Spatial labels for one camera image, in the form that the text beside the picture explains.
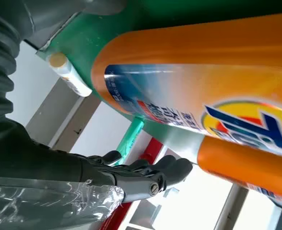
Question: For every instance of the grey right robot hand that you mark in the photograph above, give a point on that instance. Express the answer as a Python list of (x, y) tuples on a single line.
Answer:
[(47, 177)]

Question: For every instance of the white bottle with yellow cap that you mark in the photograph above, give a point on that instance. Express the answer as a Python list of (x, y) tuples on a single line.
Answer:
[(69, 76)]

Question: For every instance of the orange detergent bottle, small-print label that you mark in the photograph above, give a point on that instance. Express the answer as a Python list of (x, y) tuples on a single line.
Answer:
[(239, 162)]

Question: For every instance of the red and white sign board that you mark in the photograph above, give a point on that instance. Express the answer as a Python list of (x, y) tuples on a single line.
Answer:
[(153, 149)]

